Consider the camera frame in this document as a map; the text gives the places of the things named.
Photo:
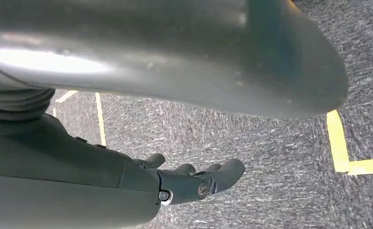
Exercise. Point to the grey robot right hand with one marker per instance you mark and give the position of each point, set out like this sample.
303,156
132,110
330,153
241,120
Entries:
173,47

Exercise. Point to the thin yellow tape square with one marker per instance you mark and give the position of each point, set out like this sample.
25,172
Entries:
338,142
101,126

